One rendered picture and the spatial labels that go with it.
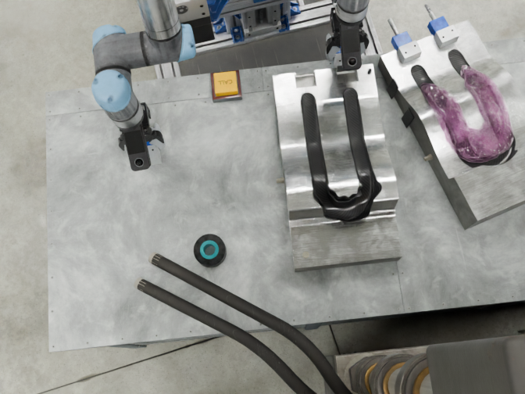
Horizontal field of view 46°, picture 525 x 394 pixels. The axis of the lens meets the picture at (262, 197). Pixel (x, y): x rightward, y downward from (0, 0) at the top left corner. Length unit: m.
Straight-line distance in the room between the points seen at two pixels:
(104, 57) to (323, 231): 0.65
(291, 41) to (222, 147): 0.89
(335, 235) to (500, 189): 0.40
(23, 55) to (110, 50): 1.53
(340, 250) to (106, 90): 0.66
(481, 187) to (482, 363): 1.18
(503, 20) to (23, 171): 2.07
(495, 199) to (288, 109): 0.55
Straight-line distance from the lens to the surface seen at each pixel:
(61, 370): 2.49
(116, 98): 1.31
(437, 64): 1.71
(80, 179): 1.70
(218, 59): 2.42
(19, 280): 2.58
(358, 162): 1.52
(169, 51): 1.36
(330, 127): 1.57
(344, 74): 1.65
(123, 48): 1.37
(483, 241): 1.65
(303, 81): 1.64
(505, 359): 0.36
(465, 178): 1.55
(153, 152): 1.61
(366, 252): 1.52
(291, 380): 1.44
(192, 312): 1.51
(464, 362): 0.44
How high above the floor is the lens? 2.34
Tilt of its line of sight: 75 degrees down
